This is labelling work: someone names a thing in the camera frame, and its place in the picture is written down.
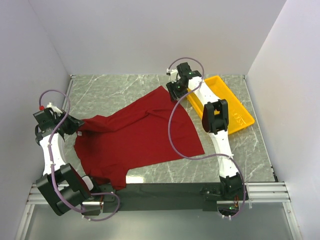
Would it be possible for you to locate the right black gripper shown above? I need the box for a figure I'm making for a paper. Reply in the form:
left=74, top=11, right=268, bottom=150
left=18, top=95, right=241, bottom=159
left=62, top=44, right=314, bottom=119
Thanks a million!
left=165, top=78, right=188, bottom=102

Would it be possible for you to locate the red t shirt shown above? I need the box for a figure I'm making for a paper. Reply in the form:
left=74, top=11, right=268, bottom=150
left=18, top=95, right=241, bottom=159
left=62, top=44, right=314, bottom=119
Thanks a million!
left=74, top=86, right=205, bottom=190

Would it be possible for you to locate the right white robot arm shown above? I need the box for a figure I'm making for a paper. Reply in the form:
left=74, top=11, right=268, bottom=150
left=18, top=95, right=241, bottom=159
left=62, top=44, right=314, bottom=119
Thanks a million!
left=166, top=62, right=246, bottom=200

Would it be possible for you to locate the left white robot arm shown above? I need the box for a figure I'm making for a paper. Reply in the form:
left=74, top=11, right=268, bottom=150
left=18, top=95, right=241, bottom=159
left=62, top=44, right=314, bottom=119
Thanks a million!
left=33, top=107, right=100, bottom=216

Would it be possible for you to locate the yellow plastic tray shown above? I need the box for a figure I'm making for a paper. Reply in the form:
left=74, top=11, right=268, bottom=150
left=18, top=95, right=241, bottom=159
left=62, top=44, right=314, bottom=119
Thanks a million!
left=187, top=75, right=255, bottom=134

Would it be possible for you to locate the black base crossbar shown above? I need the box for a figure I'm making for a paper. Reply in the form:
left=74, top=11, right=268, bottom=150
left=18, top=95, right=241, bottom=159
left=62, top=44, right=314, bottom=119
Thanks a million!
left=92, top=182, right=249, bottom=212

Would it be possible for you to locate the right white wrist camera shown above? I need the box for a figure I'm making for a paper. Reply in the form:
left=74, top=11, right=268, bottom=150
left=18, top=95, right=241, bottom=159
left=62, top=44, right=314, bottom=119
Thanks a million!
left=166, top=69, right=179, bottom=83

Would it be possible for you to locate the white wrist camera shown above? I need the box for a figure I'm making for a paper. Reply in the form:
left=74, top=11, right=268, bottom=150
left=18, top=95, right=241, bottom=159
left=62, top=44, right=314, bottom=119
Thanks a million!
left=166, top=69, right=179, bottom=83
left=39, top=102, right=63, bottom=115

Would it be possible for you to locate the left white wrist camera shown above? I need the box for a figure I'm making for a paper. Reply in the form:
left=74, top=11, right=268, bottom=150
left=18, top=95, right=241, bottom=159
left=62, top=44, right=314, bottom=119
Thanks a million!
left=39, top=102, right=63, bottom=115

